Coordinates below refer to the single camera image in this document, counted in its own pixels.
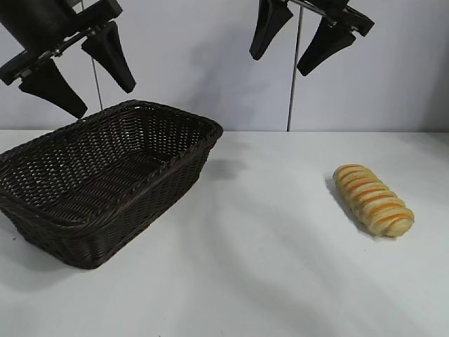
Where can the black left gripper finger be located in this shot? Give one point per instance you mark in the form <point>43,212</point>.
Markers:
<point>56,89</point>
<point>112,56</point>

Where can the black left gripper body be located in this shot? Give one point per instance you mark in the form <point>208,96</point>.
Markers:
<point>42,24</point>

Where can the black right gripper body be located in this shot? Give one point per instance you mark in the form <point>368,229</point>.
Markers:
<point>347,15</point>

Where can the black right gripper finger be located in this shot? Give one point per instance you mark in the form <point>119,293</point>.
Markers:
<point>270,24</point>
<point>326,45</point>

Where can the dark brown woven basket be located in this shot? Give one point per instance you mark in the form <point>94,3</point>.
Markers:
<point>87,217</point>

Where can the long striped bread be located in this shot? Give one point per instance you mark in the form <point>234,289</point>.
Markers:
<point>373,201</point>

